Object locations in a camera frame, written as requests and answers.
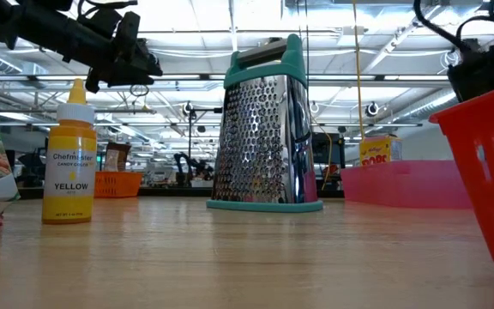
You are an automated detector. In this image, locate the yellow Chefmaster colour bottle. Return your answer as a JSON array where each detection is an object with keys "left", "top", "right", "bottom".
[{"left": 41, "top": 78, "right": 99, "bottom": 225}]

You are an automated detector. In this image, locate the yellow Corn Pops cereal box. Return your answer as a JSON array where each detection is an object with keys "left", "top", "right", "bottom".
[{"left": 358, "top": 135, "right": 403, "bottom": 167}]

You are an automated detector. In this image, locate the blue grey basket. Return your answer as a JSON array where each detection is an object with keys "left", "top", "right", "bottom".
[{"left": 206, "top": 33, "right": 324, "bottom": 215}]

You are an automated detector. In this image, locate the black boom stand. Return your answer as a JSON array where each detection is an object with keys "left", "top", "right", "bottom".
[{"left": 182, "top": 101, "right": 222, "bottom": 188}]

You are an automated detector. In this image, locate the red plastic basket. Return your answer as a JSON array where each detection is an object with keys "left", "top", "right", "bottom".
[{"left": 428, "top": 80, "right": 494, "bottom": 278}]

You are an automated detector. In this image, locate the orange plastic basket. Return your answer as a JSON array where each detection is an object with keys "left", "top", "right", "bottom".
[{"left": 94, "top": 171, "right": 144, "bottom": 199}]

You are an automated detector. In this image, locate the pink plastic bin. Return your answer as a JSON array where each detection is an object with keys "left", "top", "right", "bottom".
[{"left": 340, "top": 160, "right": 473, "bottom": 210}]

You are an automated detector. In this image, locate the black background monitor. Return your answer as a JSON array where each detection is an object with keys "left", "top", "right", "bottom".
[{"left": 310, "top": 131, "right": 346, "bottom": 177}]

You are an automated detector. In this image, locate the black hanging ring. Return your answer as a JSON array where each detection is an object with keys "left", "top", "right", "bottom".
[{"left": 129, "top": 82, "right": 150, "bottom": 98}]

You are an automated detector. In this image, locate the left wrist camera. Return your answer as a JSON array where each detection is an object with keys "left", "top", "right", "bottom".
[{"left": 113, "top": 10, "right": 142, "bottom": 59}]

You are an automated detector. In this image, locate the silver ventilation duct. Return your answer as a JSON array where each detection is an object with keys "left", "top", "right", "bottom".
[{"left": 395, "top": 88, "right": 461, "bottom": 125}]

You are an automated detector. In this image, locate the black table frame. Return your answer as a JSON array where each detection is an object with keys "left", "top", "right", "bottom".
[{"left": 17, "top": 186, "right": 345, "bottom": 199}]

